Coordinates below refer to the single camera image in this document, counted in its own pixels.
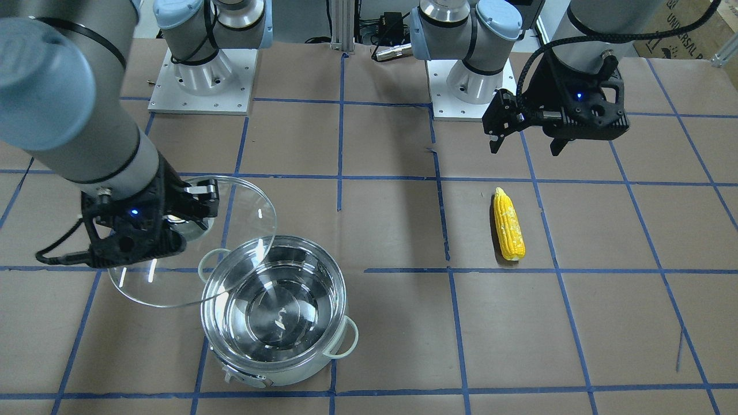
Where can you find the yellow corn cob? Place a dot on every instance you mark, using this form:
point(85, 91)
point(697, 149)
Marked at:
point(508, 229)

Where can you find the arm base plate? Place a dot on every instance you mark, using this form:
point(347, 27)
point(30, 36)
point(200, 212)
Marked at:
point(447, 86)
point(222, 86)

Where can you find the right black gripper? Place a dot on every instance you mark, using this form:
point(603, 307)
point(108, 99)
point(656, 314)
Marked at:
point(169, 185)

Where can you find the glass pot lid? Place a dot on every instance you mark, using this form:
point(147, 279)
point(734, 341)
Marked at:
point(245, 214)

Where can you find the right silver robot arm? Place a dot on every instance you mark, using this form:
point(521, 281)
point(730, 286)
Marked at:
point(63, 63)

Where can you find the black power adapter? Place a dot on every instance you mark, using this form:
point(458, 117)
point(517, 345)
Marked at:
point(391, 25)

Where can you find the pale green steel pot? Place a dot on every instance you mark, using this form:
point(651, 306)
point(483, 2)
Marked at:
point(276, 315)

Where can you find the aluminium frame post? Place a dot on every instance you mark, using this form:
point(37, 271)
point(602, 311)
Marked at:
point(343, 23)

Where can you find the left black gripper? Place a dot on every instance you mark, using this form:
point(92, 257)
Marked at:
point(546, 94)

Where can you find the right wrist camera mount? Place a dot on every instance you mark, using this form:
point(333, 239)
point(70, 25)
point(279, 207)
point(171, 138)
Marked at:
point(121, 233)

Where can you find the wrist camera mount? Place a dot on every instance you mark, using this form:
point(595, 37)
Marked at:
point(594, 109)
point(121, 233)

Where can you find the silver cylindrical connector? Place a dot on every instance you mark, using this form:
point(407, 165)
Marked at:
point(392, 53)

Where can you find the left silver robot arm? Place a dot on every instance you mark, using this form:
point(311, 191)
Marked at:
point(481, 34)

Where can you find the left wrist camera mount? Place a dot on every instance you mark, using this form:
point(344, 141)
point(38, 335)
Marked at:
point(594, 109)

